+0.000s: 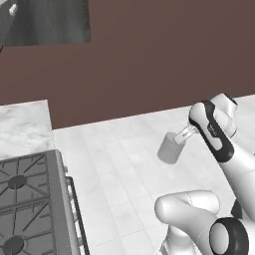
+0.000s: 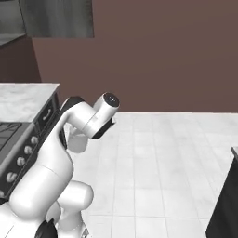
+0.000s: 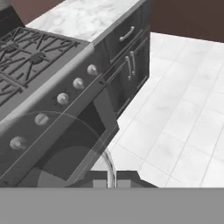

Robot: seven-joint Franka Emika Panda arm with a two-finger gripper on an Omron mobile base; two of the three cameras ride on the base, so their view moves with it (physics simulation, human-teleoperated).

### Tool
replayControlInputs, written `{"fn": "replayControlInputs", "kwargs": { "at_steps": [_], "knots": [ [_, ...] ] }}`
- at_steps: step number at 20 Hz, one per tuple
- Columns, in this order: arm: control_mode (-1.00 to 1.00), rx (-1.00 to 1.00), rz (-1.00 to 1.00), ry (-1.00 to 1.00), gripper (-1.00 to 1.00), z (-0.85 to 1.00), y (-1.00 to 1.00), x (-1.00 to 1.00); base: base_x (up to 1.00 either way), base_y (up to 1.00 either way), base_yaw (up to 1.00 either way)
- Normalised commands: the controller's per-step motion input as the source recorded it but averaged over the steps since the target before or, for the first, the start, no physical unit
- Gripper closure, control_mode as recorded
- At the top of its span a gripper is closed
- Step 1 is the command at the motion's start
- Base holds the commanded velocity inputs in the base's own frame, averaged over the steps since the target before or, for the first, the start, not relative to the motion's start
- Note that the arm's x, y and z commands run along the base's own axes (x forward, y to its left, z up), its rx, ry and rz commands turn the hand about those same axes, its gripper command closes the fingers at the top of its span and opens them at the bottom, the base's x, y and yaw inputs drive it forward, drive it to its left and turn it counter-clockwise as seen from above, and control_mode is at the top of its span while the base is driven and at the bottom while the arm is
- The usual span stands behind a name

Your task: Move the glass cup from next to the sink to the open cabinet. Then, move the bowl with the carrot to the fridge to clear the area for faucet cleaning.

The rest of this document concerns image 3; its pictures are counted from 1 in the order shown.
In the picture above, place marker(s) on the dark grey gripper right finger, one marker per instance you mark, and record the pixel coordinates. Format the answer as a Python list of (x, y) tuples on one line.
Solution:
[(126, 178)]

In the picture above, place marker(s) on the dark drawer front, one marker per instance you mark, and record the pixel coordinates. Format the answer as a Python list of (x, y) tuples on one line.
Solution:
[(116, 29)]

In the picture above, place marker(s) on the grey range with black grates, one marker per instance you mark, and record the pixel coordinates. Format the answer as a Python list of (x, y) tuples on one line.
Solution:
[(43, 78)]

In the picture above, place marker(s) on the dark cabinet door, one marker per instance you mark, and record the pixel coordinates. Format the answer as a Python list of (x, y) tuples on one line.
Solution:
[(118, 87), (141, 62)]

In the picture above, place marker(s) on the dark oven door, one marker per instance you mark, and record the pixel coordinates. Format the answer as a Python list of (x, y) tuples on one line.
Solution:
[(87, 122)]

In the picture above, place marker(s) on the silver range knob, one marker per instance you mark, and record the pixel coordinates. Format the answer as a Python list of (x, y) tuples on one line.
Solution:
[(18, 143), (78, 83), (62, 98), (41, 119), (92, 70)]

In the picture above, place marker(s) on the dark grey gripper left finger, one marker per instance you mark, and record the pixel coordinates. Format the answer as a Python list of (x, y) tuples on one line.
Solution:
[(97, 178)]

